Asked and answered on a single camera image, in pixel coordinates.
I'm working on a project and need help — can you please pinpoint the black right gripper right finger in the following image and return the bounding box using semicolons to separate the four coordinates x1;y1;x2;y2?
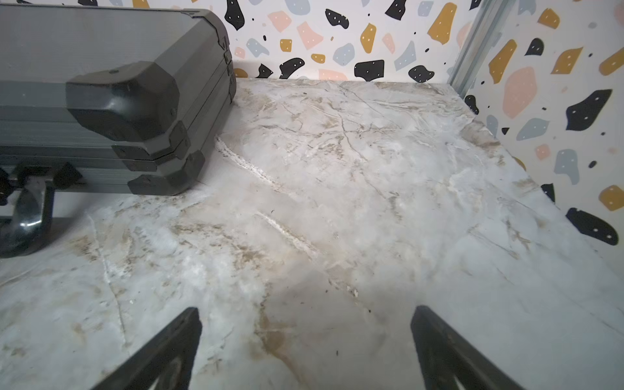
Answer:
410;305;521;390

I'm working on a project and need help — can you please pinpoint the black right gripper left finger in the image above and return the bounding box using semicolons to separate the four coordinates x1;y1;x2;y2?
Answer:
94;307;202;389

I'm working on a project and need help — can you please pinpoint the dark grey poker case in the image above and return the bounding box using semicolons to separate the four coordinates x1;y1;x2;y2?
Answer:
1;3;237;258

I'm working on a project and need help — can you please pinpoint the metal corner frame post right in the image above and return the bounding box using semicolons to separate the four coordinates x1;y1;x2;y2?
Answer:
448;0;514;98

